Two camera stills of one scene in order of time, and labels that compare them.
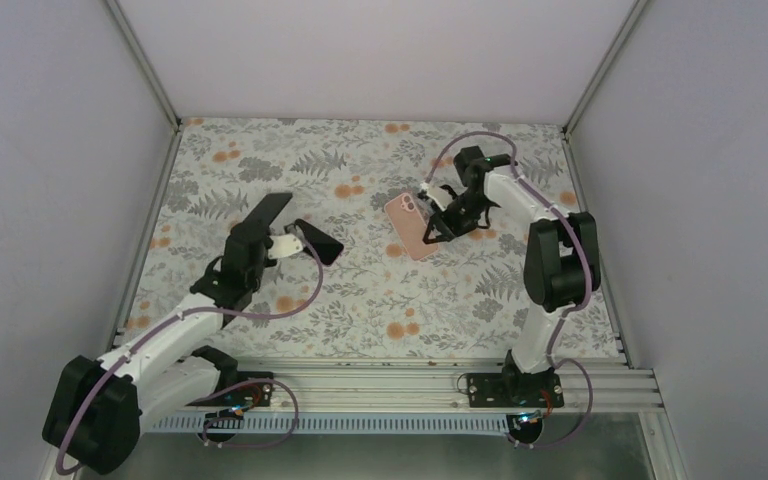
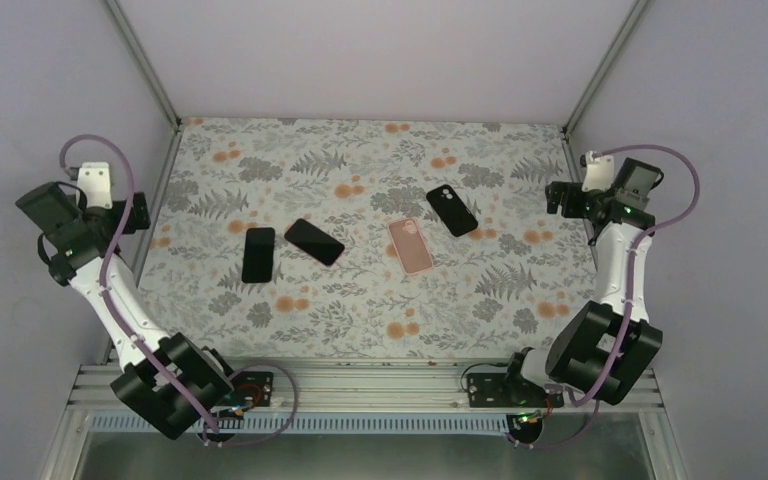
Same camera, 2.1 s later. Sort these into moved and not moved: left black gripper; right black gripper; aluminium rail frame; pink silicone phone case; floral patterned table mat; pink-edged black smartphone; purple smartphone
Moved: pink silicone phone case; right black gripper; pink-edged black smartphone; left black gripper
Not moved: purple smartphone; aluminium rail frame; floral patterned table mat
